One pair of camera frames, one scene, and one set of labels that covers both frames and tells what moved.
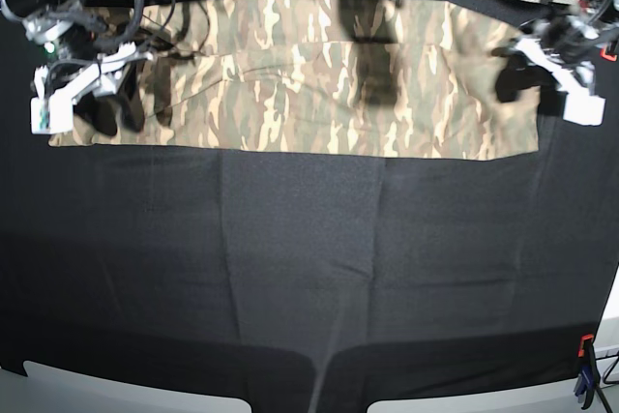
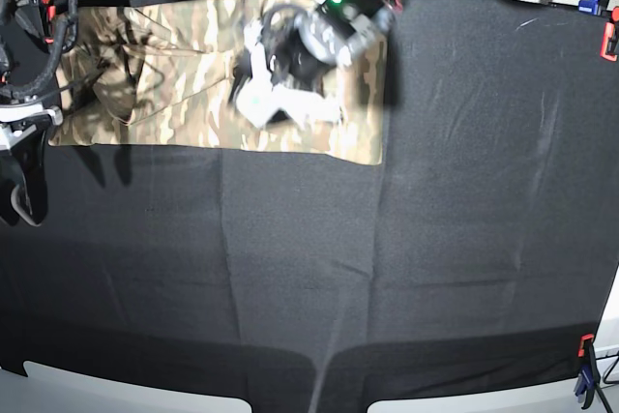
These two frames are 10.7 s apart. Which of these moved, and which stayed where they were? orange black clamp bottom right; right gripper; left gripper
Moved: right gripper; left gripper
Stayed: orange black clamp bottom right
